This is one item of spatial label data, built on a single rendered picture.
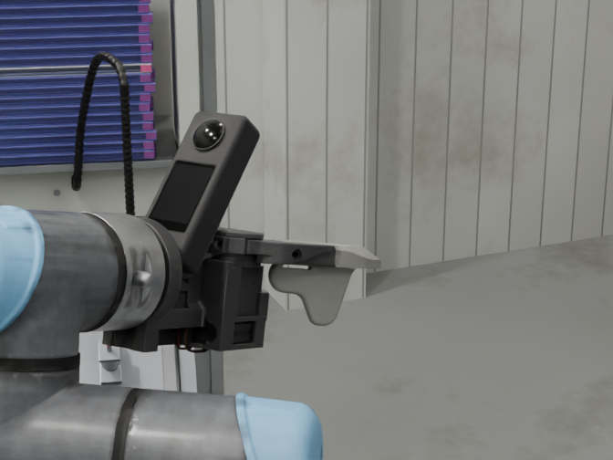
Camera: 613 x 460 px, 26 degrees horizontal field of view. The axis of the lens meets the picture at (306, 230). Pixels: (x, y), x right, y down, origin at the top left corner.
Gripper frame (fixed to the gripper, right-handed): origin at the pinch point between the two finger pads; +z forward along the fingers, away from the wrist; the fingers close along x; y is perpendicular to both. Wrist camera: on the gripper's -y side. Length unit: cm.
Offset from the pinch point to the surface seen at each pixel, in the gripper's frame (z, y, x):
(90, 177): 30, -2, -49
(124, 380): 31, 20, -42
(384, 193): 330, -1, -180
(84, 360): 29, 19, -46
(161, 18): 43, -23, -51
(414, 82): 326, -41, -170
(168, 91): 46, -14, -52
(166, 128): 42, -9, -49
